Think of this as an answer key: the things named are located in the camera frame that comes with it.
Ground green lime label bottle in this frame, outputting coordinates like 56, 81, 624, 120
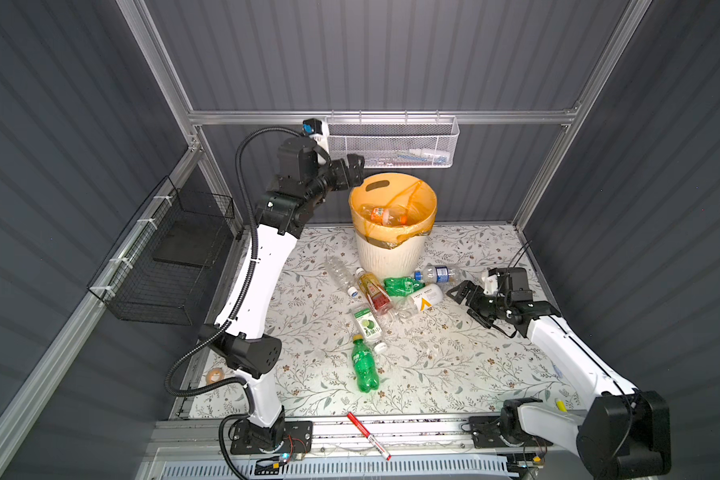
352, 308, 383, 344

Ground red marker pen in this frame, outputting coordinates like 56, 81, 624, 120
346, 412, 391, 461

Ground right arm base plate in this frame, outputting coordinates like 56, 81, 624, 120
467, 413, 513, 449

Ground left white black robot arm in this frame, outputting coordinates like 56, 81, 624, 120
164, 118, 365, 452

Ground large green soda bottle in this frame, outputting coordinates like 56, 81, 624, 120
351, 334, 380, 393

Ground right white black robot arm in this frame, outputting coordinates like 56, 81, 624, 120
446, 275, 672, 479

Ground clear crushed bottle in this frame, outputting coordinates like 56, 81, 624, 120
324, 256, 360, 300

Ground items in white basket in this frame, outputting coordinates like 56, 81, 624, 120
365, 148, 452, 168

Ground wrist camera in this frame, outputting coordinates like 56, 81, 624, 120
483, 267, 533, 303
302, 118, 330, 152

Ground floral table mat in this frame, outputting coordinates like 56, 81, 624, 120
187, 224, 601, 420

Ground cream ribbed waste bin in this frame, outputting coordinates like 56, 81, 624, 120
355, 233, 429, 280

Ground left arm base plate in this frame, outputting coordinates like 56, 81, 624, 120
228, 420, 314, 455

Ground crushed green bottle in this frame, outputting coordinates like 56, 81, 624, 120
383, 277, 426, 297

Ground blue label water bottle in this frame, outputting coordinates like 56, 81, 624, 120
413, 264, 462, 284

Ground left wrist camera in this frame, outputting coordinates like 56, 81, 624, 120
302, 118, 330, 152

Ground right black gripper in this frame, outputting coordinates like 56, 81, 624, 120
448, 279, 508, 325

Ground orange label bottle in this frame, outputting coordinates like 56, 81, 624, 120
360, 204, 408, 227

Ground tape roll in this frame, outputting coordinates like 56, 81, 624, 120
205, 368, 226, 385

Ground white yellow logo bottle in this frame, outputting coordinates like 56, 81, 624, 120
396, 284, 444, 317

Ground orange plastic bin liner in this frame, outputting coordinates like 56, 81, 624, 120
348, 173, 438, 249

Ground black wire mesh basket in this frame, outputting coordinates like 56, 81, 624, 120
88, 177, 237, 326

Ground white wire mesh basket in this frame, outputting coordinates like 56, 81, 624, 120
323, 114, 460, 169

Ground red yellow tea bottle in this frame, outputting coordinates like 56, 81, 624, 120
355, 267, 393, 315

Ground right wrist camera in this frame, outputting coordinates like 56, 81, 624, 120
483, 267, 533, 303

